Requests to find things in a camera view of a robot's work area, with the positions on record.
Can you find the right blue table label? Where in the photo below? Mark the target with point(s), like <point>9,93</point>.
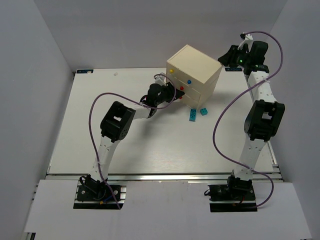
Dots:
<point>233,69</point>

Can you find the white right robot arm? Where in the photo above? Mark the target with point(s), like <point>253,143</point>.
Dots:
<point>265,115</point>

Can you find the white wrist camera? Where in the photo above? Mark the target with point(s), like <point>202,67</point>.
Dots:
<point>247,40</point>
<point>160,79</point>

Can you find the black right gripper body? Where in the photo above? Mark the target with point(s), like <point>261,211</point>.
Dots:
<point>231,55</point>

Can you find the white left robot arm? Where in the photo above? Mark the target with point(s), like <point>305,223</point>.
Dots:
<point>116,124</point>

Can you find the left blue table label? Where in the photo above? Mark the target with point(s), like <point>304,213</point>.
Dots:
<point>84,71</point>

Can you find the cream wooden drawer cabinet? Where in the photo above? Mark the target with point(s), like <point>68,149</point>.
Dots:
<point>194,73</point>

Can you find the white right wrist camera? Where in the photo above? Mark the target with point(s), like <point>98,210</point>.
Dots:
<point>247,40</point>

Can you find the blue table label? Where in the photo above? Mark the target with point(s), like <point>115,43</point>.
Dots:
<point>84,71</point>
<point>233,69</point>

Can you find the teal long lego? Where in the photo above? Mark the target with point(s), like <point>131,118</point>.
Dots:
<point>192,115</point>

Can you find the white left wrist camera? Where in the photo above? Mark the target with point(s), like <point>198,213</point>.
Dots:
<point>160,79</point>

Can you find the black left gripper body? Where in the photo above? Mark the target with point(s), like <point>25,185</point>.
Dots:
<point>170,90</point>

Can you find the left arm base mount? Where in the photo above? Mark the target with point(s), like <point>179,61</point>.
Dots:
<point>95,195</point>

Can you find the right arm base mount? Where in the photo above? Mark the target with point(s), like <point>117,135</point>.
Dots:
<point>237,196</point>

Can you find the teal small lego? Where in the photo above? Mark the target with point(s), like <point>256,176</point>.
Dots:
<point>203,111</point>

